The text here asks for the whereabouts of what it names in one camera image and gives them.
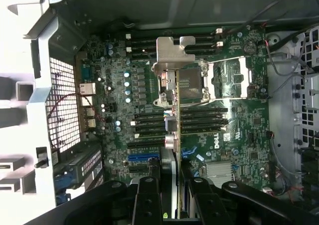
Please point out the silver coin cell battery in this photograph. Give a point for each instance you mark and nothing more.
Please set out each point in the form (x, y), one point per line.
(250, 48)

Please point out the short black expansion slot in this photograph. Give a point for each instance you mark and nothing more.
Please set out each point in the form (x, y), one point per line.
(139, 170)

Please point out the open dark PC case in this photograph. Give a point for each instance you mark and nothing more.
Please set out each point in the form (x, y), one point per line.
(149, 5)

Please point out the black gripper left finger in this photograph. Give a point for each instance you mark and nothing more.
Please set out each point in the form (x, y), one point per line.
(87, 205)

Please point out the grey perforated drive cage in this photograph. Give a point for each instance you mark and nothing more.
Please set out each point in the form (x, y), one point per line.
(299, 110)

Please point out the green motherboard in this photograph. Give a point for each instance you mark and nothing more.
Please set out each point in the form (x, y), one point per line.
(239, 125)

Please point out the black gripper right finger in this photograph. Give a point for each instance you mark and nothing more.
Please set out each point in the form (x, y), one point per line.
(209, 205)

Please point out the silver finned heatsink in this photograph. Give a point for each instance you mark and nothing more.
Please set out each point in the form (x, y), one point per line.
(219, 171)

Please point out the CPU socket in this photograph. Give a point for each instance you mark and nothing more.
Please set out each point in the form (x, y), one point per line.
(192, 85)

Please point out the metal socket cover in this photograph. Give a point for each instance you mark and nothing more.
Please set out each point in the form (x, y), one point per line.
(245, 77)

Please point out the blue expansion slot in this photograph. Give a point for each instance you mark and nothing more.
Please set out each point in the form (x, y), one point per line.
(142, 157)

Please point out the long black expansion slot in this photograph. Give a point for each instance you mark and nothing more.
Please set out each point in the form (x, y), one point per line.
(142, 144)

